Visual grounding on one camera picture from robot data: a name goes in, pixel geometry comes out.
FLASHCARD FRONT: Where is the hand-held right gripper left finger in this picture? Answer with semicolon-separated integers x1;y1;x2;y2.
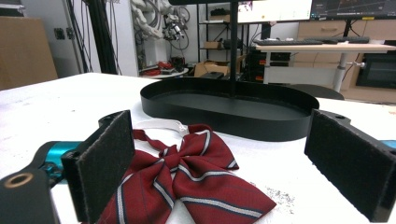
61;109;136;224

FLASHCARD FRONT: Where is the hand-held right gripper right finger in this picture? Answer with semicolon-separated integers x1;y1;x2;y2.
304;108;396;223

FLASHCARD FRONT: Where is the red striped bow tie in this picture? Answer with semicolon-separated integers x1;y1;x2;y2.
81;123;277;224

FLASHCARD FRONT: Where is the black oval tray stand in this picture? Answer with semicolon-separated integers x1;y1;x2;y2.
139;0;320;143

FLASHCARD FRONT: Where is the wooden desk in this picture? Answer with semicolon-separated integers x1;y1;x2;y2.
254;42;396;93

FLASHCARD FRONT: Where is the black metal stand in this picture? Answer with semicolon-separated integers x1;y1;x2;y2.
82;0;120;76

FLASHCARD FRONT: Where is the brown cardboard board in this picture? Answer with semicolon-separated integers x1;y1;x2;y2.
0;16;59;91

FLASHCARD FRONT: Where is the black keyboard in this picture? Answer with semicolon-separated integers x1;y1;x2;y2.
253;38;325;47

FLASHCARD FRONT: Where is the open cardboard box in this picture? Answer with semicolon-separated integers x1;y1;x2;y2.
193;61;232;78

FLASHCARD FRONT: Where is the dark computer monitor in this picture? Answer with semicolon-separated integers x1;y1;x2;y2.
310;0;396;21

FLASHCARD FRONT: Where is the black metal shelf rack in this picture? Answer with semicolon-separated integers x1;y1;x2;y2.
196;2;247;77

